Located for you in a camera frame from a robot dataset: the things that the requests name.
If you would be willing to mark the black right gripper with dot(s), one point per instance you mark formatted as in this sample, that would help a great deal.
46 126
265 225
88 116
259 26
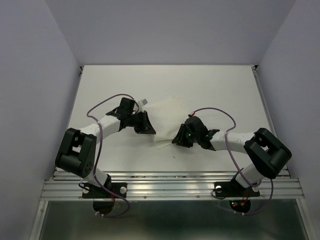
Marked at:
179 138

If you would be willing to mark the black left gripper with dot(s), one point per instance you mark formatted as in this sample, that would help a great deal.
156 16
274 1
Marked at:
147 127

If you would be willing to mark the white cloth napkin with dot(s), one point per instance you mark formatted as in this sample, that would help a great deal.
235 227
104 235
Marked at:
166 118

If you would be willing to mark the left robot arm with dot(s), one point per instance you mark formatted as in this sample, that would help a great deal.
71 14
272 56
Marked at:
80 148

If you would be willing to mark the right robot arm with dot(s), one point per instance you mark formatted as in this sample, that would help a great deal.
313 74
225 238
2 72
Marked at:
267 153

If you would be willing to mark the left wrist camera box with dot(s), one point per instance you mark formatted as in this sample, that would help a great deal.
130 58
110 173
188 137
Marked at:
141 104

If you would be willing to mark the aluminium front rail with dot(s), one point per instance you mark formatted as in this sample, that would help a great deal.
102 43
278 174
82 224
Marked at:
169 186

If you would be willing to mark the aluminium rail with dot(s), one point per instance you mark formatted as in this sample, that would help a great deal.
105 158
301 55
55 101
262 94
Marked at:
270 117
169 186

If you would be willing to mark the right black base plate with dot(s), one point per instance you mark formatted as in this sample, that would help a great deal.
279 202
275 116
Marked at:
230 189

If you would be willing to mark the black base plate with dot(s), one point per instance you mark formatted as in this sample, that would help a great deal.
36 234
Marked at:
230 189
95 192

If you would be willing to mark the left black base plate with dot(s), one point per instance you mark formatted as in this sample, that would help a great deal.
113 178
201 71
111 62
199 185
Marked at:
95 192

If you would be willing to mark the aluminium right side rail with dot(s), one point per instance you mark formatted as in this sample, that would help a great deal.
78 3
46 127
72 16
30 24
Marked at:
270 117

